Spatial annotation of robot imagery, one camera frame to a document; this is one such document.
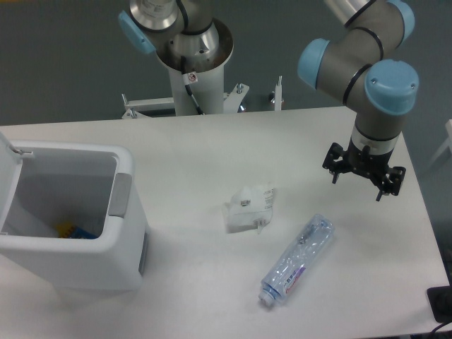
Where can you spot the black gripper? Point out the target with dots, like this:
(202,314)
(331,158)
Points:
(387,179)

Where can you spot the clear plastic water bottle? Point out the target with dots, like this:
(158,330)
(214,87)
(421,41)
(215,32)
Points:
(299,255)

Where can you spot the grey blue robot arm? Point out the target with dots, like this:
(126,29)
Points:
(356,70)

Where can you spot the white trash can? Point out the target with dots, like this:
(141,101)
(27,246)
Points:
(91,186)

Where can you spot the yellow blue trash in bin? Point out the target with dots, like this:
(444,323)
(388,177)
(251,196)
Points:
(67,230)

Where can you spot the white trash can lid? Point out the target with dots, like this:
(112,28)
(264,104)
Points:
(11,166)

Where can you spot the white furniture at right edge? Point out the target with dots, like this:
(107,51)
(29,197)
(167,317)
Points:
(441,155)

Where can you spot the black device at table corner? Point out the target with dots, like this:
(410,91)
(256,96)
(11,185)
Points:
(440,303)

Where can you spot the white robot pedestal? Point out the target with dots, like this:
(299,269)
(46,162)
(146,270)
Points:
(195,64)

